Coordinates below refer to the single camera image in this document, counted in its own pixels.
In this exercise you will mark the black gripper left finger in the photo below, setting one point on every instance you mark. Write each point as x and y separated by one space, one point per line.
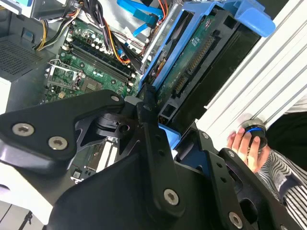
48 122

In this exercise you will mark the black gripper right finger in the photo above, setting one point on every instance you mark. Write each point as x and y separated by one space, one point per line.
220 175

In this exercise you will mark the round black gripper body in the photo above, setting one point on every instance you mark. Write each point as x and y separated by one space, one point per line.
108 206

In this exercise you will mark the round black blue-ringed tool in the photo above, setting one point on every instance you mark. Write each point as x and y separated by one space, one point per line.
256 130

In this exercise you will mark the hard disk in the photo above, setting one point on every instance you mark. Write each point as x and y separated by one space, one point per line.
192 62

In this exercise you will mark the person's bare hand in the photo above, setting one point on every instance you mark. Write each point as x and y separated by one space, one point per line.
249 153

